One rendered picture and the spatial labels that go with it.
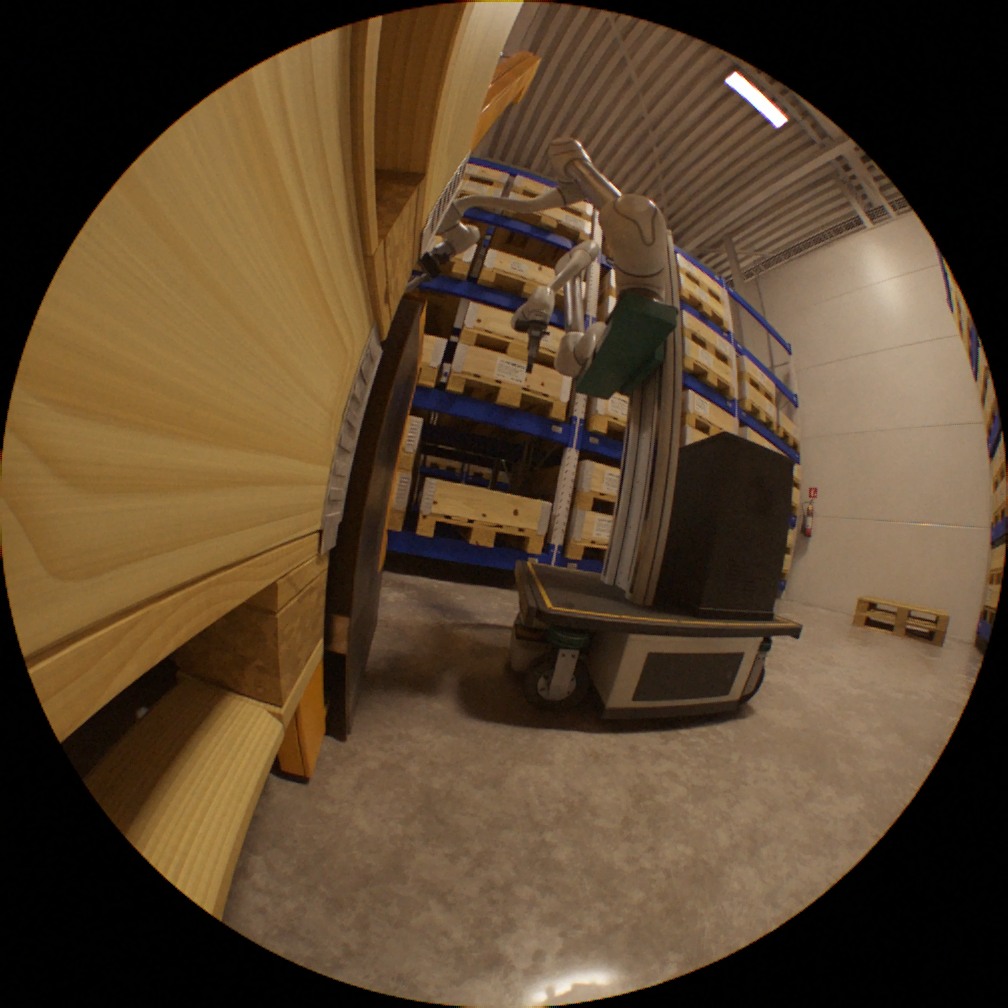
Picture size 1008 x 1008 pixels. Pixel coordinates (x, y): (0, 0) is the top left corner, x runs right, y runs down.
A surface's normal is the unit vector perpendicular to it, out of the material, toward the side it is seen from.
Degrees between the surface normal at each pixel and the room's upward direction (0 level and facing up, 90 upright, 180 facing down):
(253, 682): 90
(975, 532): 90
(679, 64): 180
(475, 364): 90
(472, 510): 90
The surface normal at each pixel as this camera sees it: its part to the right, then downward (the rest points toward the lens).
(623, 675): 0.00, -0.02
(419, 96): -0.18, 0.98
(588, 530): 0.25, 0.03
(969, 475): -0.95, -0.18
